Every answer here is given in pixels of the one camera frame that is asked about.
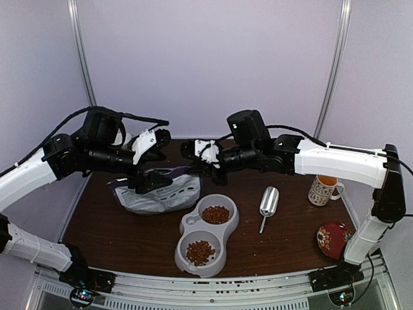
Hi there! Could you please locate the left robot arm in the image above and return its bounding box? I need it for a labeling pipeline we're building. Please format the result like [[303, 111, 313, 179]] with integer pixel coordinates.
[[1, 106, 172, 287]]

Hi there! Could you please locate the red floral plate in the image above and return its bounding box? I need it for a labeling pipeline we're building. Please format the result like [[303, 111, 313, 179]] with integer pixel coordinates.
[[316, 222, 353, 260]]

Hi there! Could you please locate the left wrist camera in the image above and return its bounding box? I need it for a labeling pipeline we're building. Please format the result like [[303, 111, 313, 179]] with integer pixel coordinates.
[[130, 129, 171, 165]]

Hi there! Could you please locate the kibble in bowl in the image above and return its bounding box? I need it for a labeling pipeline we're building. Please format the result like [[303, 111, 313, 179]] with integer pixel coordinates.
[[201, 206, 230, 225], [186, 240, 216, 267]]

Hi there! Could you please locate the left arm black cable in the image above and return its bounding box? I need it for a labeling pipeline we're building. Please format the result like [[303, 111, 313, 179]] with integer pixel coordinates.
[[0, 105, 170, 175]]

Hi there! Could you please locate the aluminium front rail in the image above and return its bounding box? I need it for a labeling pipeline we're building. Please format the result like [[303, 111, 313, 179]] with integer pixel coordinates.
[[34, 255, 401, 309]]

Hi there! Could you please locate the grey double pet bowl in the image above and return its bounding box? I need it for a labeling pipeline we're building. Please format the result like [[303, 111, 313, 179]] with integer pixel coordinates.
[[174, 194, 239, 278]]

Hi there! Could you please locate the right aluminium frame post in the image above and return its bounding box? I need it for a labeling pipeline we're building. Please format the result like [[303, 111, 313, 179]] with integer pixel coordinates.
[[314, 0, 352, 138]]

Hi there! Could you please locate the kibble in far bowl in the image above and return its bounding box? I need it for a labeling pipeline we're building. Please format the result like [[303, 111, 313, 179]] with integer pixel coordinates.
[[201, 206, 230, 225]]

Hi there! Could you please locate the patterned mug yellow inside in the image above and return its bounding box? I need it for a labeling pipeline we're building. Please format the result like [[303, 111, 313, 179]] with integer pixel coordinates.
[[308, 175, 345, 207]]

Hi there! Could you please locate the purple puppy food bag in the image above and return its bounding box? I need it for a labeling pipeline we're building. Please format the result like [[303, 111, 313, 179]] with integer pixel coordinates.
[[107, 166, 202, 216]]

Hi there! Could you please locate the kibble in near bowl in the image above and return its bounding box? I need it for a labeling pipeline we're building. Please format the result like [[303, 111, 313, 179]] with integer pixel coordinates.
[[186, 240, 216, 267]]

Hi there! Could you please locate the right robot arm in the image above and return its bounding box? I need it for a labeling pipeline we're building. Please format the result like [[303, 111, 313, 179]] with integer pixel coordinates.
[[181, 110, 406, 285]]

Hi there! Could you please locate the metal food scoop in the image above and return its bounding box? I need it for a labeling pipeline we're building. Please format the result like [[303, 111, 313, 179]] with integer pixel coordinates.
[[259, 187, 279, 234]]

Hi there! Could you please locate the left aluminium frame post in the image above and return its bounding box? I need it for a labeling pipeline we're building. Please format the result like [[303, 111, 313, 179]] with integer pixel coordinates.
[[67, 0, 97, 107]]

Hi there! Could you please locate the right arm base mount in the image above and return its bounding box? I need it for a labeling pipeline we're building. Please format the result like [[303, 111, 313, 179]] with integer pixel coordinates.
[[308, 266, 365, 307]]

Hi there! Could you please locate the small white round bowl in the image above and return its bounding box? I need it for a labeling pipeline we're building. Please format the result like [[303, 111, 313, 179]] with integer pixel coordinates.
[[122, 133, 134, 150]]

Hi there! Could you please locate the aluminium frame post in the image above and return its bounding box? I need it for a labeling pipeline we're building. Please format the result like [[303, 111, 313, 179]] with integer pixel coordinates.
[[314, 0, 352, 138], [67, 0, 97, 107]]

